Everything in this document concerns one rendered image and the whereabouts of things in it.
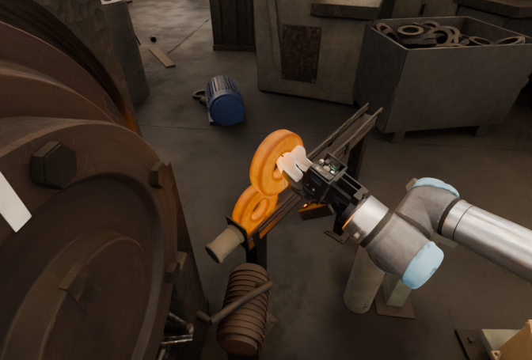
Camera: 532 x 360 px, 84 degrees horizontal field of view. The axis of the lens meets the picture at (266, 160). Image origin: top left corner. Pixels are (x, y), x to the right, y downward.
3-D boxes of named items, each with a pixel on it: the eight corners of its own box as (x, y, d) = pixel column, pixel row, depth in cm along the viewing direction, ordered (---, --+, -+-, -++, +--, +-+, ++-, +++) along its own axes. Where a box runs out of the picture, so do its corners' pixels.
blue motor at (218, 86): (210, 134, 246) (205, 96, 225) (206, 103, 290) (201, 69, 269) (247, 129, 251) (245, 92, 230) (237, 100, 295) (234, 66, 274)
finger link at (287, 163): (280, 137, 64) (313, 162, 61) (274, 154, 68) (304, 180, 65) (270, 142, 62) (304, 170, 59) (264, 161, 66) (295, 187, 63)
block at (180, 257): (152, 333, 72) (123, 279, 57) (165, 301, 78) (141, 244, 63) (195, 339, 71) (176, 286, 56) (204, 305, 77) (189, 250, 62)
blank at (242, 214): (250, 230, 92) (258, 236, 90) (222, 223, 79) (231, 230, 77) (276, 187, 93) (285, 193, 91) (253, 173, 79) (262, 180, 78)
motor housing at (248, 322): (227, 397, 107) (210, 334, 74) (239, 332, 124) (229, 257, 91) (263, 403, 105) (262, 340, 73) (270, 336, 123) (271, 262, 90)
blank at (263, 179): (245, 151, 61) (256, 158, 59) (292, 117, 69) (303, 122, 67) (253, 202, 71) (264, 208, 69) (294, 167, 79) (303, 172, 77)
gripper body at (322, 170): (326, 149, 62) (374, 186, 58) (313, 174, 68) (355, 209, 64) (304, 166, 57) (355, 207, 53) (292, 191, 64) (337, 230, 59)
